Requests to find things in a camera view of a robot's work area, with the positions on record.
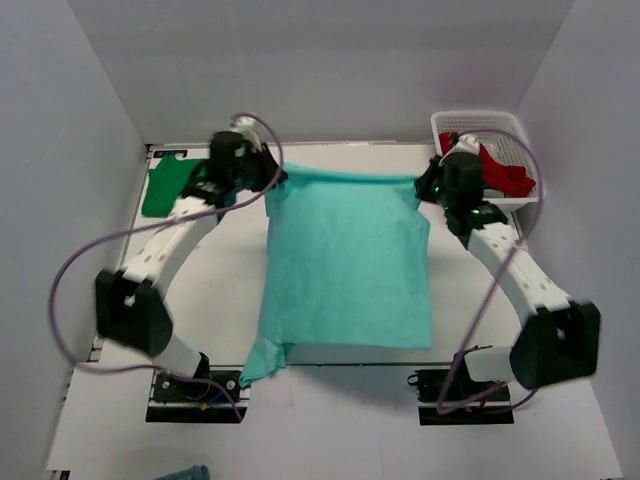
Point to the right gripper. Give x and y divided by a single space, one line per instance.
423 182

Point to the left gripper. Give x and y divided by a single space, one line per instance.
268 164

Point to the teal t-shirt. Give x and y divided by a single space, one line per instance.
346 264

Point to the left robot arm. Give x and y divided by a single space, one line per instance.
130 308

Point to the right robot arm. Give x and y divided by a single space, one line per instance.
559 337

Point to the folded green t-shirt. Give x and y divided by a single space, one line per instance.
165 183

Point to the blue label sticker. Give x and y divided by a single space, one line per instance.
178 153

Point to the red t-shirt in basket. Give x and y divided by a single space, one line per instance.
511 181

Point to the white plastic basket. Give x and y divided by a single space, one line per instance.
501 133

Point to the dark teal cloth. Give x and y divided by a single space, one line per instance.
196 472

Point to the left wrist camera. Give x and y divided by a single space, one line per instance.
246 126

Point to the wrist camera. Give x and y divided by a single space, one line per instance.
462 145
246 126

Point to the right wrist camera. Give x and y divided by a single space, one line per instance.
462 145

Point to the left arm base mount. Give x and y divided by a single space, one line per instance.
179 402

